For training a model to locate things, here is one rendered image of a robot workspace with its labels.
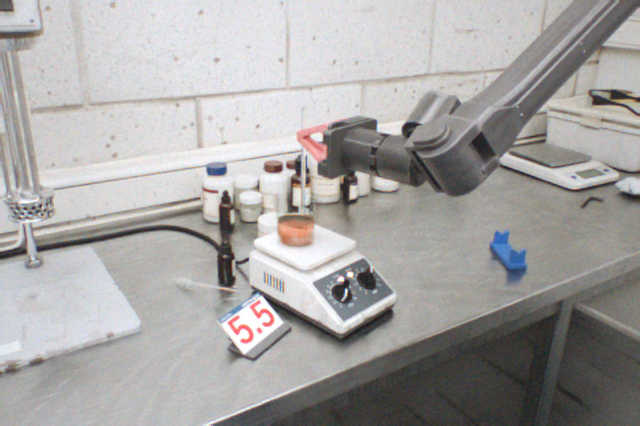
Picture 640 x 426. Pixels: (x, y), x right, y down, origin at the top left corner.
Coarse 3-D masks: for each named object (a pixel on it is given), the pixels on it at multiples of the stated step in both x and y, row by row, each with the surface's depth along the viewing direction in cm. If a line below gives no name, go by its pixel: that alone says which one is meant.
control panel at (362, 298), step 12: (360, 264) 89; (336, 276) 85; (348, 276) 86; (324, 288) 83; (360, 288) 86; (384, 288) 88; (360, 300) 84; (372, 300) 85; (336, 312) 81; (348, 312) 82
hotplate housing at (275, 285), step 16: (256, 256) 90; (272, 256) 89; (352, 256) 90; (256, 272) 90; (272, 272) 87; (288, 272) 85; (304, 272) 85; (320, 272) 85; (256, 288) 92; (272, 288) 88; (288, 288) 86; (304, 288) 83; (288, 304) 87; (304, 304) 84; (320, 304) 81; (384, 304) 86; (320, 320) 82; (336, 320) 80; (352, 320) 81; (368, 320) 85
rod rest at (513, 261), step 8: (496, 232) 109; (504, 232) 109; (496, 240) 110; (504, 240) 110; (496, 248) 108; (504, 248) 108; (512, 248) 108; (504, 256) 105; (512, 256) 102; (520, 256) 102; (512, 264) 102; (520, 264) 102
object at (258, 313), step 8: (256, 304) 83; (264, 304) 84; (240, 312) 81; (248, 312) 81; (256, 312) 82; (264, 312) 83; (272, 312) 84; (232, 320) 79; (240, 320) 80; (248, 320) 81; (256, 320) 81; (264, 320) 82; (272, 320) 83; (232, 328) 78; (240, 328) 79; (248, 328) 80; (256, 328) 81; (264, 328) 81; (240, 336) 78; (248, 336) 79; (256, 336) 80; (240, 344) 77; (248, 344) 78
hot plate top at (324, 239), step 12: (264, 240) 90; (324, 240) 91; (336, 240) 91; (348, 240) 91; (276, 252) 86; (288, 252) 87; (300, 252) 87; (312, 252) 87; (324, 252) 87; (336, 252) 87; (300, 264) 83; (312, 264) 83
